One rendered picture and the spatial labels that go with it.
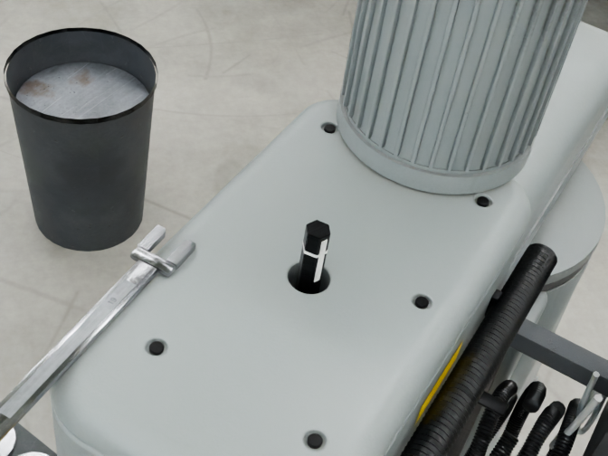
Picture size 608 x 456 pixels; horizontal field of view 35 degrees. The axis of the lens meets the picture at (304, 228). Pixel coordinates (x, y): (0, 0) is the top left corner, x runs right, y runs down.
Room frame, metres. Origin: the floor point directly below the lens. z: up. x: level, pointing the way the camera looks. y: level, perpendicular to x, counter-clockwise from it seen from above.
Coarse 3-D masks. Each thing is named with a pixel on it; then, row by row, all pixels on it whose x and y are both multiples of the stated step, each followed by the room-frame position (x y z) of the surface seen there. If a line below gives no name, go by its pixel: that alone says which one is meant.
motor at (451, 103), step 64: (384, 0) 0.72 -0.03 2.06; (448, 0) 0.68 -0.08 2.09; (512, 0) 0.68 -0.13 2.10; (576, 0) 0.72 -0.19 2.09; (384, 64) 0.70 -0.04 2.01; (448, 64) 0.68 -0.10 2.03; (512, 64) 0.69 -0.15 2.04; (384, 128) 0.69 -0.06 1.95; (448, 128) 0.68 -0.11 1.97; (512, 128) 0.69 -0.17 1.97; (448, 192) 0.68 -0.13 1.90
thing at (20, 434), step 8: (16, 424) 0.79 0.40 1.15; (16, 432) 0.78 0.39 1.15; (24, 432) 0.78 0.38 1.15; (8, 440) 0.76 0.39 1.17; (16, 440) 0.77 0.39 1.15; (24, 440) 0.77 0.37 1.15; (32, 440) 0.77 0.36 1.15; (0, 448) 0.74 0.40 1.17; (8, 448) 0.74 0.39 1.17; (16, 448) 0.75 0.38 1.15; (24, 448) 0.75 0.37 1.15; (32, 448) 0.76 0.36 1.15; (40, 448) 0.76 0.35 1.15; (48, 448) 0.76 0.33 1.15
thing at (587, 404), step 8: (592, 376) 0.69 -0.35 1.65; (592, 384) 0.69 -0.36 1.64; (584, 392) 0.69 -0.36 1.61; (592, 392) 0.75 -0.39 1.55; (584, 400) 0.69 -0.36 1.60; (592, 400) 0.66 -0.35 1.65; (600, 400) 0.65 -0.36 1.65; (584, 408) 0.66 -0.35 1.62; (592, 408) 0.65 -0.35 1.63; (600, 408) 0.73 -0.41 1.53; (576, 416) 0.70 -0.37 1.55; (584, 416) 0.66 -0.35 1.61; (592, 416) 0.73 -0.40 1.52; (576, 424) 0.66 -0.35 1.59; (584, 424) 0.73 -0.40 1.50; (592, 424) 0.72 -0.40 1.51; (568, 432) 0.67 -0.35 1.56; (584, 432) 0.72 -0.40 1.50; (552, 448) 0.69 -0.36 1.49
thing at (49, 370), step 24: (144, 240) 0.55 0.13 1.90; (144, 264) 0.52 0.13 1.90; (168, 264) 0.53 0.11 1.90; (120, 288) 0.49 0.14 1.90; (96, 312) 0.46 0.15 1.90; (120, 312) 0.47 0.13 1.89; (72, 336) 0.44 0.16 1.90; (96, 336) 0.44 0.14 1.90; (48, 360) 0.41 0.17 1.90; (72, 360) 0.42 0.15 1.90; (24, 384) 0.39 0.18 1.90; (48, 384) 0.39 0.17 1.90; (0, 408) 0.36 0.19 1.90; (24, 408) 0.37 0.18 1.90; (0, 432) 0.35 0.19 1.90
